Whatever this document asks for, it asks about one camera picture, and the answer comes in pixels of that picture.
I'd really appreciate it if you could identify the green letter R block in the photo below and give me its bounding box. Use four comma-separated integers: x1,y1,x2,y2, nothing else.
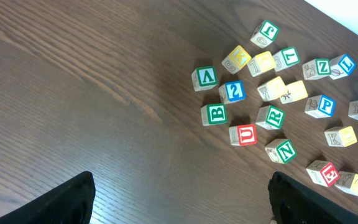
255,105,285,130

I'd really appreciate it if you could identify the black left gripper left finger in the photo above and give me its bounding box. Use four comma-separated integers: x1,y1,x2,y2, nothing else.
0,171,96,224

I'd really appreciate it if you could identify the blue letter L block back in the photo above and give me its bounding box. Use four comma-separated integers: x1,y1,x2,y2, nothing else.
329,54,357,80

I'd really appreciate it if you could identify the green letter J block back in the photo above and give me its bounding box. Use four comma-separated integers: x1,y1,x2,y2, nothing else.
250,20,280,49

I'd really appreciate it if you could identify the green letter N block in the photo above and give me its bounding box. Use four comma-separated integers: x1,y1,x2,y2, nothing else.
265,139,297,164

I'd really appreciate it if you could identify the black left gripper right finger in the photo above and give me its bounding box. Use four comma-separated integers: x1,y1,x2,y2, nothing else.
268,171,358,224

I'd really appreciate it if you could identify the yellow letter O block middle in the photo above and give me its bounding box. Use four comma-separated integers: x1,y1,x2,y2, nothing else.
324,126,357,147

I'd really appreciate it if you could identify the yellow letter O block front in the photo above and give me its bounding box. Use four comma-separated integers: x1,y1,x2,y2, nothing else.
334,171,358,196

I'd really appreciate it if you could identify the yellow block far left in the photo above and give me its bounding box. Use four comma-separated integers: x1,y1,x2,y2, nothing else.
221,45,252,74

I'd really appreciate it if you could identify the green letter B block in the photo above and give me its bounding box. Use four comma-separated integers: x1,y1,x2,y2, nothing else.
201,103,227,126

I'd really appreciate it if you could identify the yellow block right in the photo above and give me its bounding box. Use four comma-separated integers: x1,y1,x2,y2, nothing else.
280,80,308,104

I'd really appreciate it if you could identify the yellow letter o block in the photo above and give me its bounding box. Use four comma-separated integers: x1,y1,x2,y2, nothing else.
324,126,357,147
334,171,358,196

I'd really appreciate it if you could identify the green letter Z block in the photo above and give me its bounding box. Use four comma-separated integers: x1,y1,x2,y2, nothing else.
302,58,331,80

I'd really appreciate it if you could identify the red letter E block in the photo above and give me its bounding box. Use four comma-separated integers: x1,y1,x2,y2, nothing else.
306,160,340,187

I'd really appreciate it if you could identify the green number 7 block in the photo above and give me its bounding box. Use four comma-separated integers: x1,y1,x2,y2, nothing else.
273,46,300,72

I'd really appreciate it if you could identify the yellow block lower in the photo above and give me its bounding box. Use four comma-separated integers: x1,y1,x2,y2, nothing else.
257,77,287,102

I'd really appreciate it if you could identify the blue number 2 block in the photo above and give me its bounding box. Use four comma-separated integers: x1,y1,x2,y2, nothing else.
218,80,246,104

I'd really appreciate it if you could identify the green letter V block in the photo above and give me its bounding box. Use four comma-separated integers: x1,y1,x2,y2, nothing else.
191,66,218,91

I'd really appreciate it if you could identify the red letter U block lower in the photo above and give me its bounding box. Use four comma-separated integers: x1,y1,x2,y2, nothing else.
229,124,257,146

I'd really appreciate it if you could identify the blue letter P block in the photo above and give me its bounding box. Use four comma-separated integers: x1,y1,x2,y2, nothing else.
305,95,336,118

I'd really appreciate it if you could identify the yellow block upper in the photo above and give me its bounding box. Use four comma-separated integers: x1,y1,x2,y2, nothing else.
247,51,277,77

